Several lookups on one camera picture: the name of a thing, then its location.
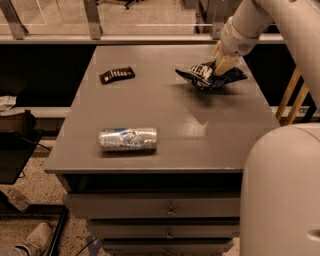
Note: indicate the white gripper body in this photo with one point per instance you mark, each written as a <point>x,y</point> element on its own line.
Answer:
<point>236,42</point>

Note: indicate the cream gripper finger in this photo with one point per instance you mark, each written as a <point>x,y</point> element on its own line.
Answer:
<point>223,62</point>

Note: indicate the blue chip bag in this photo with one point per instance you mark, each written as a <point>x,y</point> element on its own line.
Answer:
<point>203,78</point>

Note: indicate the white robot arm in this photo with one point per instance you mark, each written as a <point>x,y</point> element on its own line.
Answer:
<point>280,193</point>

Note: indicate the silver redbull can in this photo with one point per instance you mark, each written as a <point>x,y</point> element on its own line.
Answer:
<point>128,139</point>

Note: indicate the black snack bar wrapper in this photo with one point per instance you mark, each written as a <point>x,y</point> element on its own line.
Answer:
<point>116,75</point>

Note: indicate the grey drawer cabinet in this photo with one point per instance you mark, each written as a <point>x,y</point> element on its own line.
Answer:
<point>152,164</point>

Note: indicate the middle grey drawer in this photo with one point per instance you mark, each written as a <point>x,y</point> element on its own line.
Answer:
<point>164,228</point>

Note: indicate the grey drawer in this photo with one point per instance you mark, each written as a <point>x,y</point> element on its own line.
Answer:
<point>165,246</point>
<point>164,228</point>
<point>153,205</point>

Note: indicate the top grey drawer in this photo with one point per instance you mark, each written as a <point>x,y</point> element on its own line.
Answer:
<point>153,205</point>

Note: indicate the bottom grey drawer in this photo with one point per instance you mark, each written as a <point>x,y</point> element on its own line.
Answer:
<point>165,246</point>

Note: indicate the metal railing ledge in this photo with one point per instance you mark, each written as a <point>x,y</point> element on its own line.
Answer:
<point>148,39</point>

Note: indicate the crumpled white paper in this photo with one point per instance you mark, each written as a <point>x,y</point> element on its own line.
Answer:
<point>7,102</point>

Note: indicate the black side table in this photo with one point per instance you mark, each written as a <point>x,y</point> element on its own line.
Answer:
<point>18,140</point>

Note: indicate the white sneaker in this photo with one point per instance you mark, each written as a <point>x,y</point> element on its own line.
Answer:
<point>38,240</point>

